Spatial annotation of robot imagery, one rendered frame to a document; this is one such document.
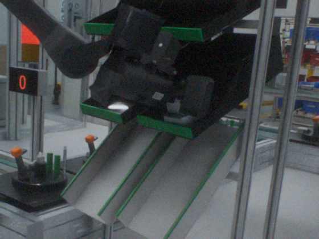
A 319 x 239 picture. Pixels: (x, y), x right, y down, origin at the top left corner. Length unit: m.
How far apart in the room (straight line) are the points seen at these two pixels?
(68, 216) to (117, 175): 0.16
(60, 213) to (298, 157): 1.26
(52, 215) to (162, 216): 0.26
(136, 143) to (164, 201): 0.17
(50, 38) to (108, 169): 0.40
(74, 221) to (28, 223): 0.14
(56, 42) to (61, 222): 0.50
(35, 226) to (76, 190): 0.11
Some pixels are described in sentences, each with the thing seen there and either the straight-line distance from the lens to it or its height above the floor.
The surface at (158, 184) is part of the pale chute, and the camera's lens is 0.94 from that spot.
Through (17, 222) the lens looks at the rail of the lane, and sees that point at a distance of 1.02.
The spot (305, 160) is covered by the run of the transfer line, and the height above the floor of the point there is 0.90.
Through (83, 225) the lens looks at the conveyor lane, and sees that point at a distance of 1.12.
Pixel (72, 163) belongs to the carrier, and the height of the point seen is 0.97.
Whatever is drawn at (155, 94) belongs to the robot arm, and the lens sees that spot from 0.74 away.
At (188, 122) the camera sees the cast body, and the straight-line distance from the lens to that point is 0.81.
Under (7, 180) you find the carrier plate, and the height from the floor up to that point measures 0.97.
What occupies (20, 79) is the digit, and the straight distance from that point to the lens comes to 1.38.
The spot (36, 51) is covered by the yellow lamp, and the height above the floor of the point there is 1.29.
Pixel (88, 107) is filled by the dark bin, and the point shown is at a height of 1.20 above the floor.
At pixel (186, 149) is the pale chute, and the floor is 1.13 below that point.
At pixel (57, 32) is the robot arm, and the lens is 0.70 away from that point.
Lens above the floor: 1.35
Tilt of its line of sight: 13 degrees down
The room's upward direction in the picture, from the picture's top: 4 degrees clockwise
